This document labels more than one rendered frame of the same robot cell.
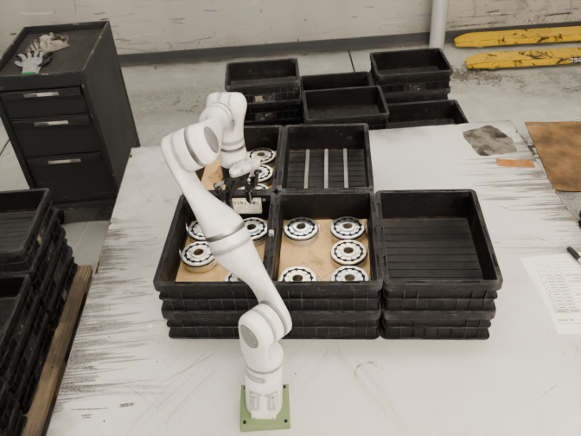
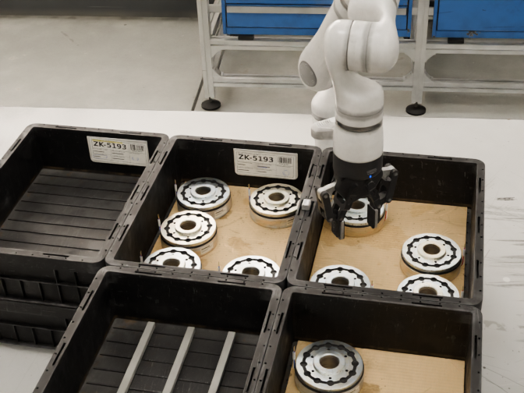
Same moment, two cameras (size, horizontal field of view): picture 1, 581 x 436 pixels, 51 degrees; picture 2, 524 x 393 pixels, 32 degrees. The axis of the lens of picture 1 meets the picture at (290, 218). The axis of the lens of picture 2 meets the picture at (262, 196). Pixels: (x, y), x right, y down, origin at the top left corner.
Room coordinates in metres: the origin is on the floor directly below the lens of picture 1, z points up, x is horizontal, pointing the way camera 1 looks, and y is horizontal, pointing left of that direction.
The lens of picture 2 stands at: (2.54, 0.15, 1.86)
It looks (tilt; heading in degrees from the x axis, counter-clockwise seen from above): 36 degrees down; 188
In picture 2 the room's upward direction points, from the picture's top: 3 degrees counter-clockwise
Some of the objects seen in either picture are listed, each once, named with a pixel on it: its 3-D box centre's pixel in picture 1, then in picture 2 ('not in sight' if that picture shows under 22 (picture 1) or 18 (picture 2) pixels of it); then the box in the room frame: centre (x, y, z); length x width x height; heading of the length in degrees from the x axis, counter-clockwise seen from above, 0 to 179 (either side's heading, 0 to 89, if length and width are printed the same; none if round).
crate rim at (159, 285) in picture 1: (219, 237); (393, 221); (1.31, 0.21, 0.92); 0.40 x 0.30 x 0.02; 174
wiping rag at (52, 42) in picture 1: (48, 41); not in sight; (2.96, 1.14, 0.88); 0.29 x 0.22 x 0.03; 0
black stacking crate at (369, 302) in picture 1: (325, 250); (223, 228); (1.28, -0.09, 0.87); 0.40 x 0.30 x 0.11; 174
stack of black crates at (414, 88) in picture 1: (407, 98); not in sight; (3.04, -0.71, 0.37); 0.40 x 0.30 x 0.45; 90
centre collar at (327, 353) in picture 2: not in sight; (329, 362); (1.59, 0.11, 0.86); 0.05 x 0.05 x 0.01
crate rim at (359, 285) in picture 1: (324, 236); (221, 205); (1.28, -0.09, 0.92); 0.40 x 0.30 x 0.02; 174
